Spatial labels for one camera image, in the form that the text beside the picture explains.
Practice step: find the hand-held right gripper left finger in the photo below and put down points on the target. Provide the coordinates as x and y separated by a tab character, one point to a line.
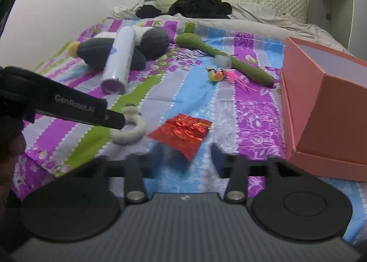
154	164

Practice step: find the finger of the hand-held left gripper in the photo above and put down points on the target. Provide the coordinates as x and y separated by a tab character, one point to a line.
116	118

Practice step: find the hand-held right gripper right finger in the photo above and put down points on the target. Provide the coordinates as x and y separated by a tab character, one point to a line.
218	161

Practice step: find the red foil bag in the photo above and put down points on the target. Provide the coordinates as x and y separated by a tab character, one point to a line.
180	133

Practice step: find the orange cardboard box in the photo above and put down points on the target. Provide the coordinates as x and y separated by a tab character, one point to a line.
329	121

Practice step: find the striped floral bedsheet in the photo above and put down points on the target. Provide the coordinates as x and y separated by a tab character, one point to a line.
243	124

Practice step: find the white spray can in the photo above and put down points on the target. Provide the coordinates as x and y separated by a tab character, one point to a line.
119	58

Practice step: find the colourful bird toy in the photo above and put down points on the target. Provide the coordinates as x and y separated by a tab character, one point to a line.
216	75

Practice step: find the grey white penguin plush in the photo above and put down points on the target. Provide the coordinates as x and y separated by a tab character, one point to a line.
154	40

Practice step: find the long green plush toy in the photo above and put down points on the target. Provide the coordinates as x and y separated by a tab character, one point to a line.
189	40

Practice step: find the white crumpled cloth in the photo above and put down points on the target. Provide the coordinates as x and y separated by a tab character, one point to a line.
126	9

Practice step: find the black clothes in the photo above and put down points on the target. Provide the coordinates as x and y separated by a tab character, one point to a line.
200	5

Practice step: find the grey duvet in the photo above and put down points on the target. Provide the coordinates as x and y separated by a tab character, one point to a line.
272	30

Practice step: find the grey wardrobe cabinet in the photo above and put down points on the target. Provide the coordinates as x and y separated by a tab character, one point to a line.
344	7

